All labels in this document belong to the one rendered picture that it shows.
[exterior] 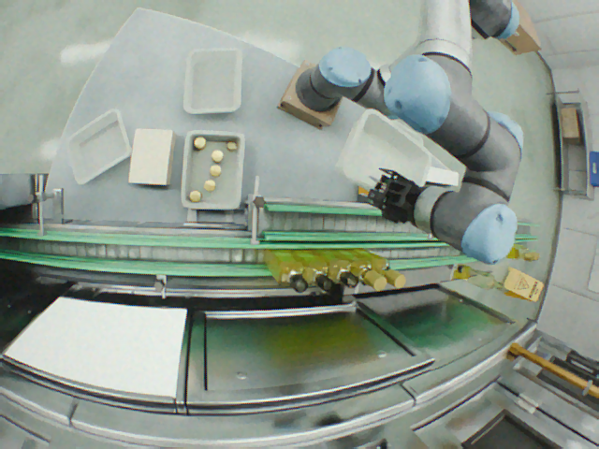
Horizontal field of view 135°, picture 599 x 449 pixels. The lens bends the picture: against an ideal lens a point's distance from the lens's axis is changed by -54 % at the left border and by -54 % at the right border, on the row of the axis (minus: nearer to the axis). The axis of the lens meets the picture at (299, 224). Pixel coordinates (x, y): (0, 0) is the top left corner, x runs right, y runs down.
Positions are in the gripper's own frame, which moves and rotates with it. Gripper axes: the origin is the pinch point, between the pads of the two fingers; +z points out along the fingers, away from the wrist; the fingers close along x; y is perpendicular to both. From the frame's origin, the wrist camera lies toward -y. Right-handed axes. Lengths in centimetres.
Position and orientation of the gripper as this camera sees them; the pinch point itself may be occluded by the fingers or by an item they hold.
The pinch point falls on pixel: (376, 192)
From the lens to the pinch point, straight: 60.7
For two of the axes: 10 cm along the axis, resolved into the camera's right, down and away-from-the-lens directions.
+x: -4.1, 9.0, 1.6
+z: -2.5, -2.7, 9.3
